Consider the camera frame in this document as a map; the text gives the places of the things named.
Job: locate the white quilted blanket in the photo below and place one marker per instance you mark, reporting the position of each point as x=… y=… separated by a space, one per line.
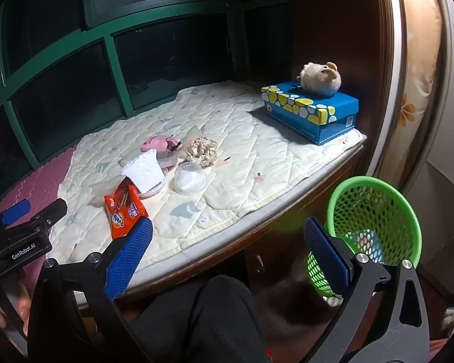
x=268 y=166

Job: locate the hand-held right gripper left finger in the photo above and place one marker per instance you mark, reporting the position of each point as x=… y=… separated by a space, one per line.
x=130 y=257

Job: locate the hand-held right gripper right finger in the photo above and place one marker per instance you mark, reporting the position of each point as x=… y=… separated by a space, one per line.
x=325 y=253

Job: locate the person's black pants leg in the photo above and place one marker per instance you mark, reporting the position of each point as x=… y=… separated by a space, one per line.
x=196 y=321

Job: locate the pink foam mat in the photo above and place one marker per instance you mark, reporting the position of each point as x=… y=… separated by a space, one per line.
x=34 y=181

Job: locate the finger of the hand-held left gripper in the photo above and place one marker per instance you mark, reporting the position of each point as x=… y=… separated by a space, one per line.
x=17 y=211
x=47 y=215

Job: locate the blue spotted cardboard box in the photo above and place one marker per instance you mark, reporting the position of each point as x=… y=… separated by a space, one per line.
x=325 y=121

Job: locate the green mesh plastic basket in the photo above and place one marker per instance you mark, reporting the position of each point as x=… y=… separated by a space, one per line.
x=397 y=211

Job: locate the green window frame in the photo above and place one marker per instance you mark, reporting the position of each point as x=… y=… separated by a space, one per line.
x=113 y=53

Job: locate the beige floral mattress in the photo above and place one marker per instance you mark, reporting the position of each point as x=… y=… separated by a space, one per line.
x=420 y=64

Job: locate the beige plush toy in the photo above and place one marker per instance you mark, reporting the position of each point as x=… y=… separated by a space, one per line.
x=321 y=79

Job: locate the brown wooden side panel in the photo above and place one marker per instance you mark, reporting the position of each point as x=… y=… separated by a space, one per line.
x=336 y=26

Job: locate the pink wrapper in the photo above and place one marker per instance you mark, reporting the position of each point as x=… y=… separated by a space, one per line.
x=159 y=143

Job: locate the clear dome cup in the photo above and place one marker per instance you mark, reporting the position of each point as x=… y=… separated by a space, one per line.
x=189 y=181

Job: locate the orange snack packet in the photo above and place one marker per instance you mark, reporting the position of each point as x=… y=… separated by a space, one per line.
x=123 y=208

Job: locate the person's left hand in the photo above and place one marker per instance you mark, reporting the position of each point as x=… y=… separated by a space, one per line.
x=24 y=304

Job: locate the white paper cake wrapper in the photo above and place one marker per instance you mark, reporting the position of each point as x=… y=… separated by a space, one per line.
x=143 y=172

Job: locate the paper ball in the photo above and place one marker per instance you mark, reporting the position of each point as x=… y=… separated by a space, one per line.
x=201 y=151

